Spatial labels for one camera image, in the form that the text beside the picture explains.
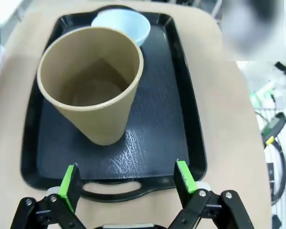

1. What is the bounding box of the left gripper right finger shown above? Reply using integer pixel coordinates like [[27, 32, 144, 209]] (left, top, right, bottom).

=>
[[165, 160, 255, 229]]

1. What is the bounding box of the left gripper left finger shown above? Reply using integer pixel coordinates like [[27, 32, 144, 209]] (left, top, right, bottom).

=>
[[8, 163, 96, 229]]

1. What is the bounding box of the black plastic serving tray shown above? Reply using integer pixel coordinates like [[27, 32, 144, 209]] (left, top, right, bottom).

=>
[[20, 5, 208, 203]]

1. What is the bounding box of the tall plastic cup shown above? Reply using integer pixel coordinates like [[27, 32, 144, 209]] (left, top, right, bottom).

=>
[[36, 25, 144, 146]]

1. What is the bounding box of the black and green device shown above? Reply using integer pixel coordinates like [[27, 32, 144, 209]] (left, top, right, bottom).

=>
[[261, 112, 286, 146]]

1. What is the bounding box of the green and white clamp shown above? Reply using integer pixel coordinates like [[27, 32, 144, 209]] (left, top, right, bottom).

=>
[[249, 80, 277, 104]]

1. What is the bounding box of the person's blurred head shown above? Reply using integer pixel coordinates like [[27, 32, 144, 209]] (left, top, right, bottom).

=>
[[222, 0, 286, 62]]

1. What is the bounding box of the pale blue round bowl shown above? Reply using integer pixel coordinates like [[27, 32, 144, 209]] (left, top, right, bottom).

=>
[[91, 9, 151, 48]]

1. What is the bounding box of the thick black cable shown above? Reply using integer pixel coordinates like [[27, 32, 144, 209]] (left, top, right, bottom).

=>
[[269, 140, 286, 207]]

